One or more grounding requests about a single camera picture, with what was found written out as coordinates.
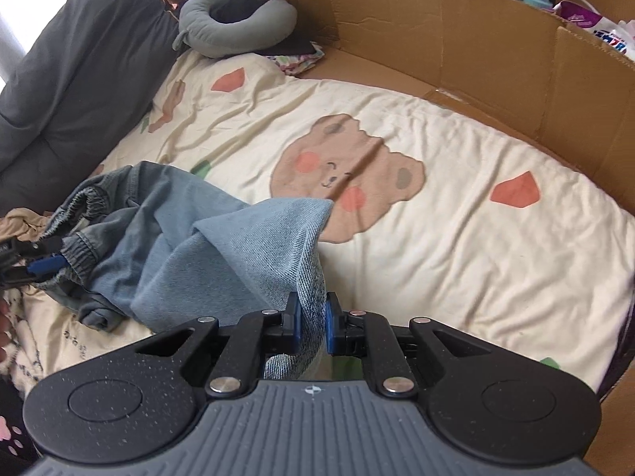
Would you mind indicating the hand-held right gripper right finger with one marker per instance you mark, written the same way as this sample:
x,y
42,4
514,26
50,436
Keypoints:
x,y
330,329

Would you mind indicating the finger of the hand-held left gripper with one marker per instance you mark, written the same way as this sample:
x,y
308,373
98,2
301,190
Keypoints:
x,y
44,246
44,265

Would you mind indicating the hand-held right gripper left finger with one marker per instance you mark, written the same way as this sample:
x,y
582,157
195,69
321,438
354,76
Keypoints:
x,y
295,325

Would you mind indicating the light blue jeans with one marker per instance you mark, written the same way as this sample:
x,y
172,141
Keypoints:
x,y
223,238

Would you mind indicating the beige garment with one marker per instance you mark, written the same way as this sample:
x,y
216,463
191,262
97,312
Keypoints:
x,y
20,223

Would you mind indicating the white fluffy patterned blanket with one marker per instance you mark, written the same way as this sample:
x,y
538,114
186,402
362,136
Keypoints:
x,y
17,357

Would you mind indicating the cream bear print bedsheet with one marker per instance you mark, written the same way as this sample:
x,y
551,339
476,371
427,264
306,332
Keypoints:
x,y
446,238

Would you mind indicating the floral print cloth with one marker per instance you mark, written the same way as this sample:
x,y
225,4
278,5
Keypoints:
x,y
297,64

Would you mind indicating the grey neck pillow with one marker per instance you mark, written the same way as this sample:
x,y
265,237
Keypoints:
x,y
198,25

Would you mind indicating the black cloth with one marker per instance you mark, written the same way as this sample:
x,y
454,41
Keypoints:
x,y
292,47

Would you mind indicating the brown cardboard sheet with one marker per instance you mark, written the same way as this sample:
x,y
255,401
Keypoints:
x,y
446,25

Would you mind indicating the purple packet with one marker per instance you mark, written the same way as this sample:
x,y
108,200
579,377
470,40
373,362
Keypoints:
x,y
575,12

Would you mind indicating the white printed packet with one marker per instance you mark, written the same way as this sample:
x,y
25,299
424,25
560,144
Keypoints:
x,y
612,39

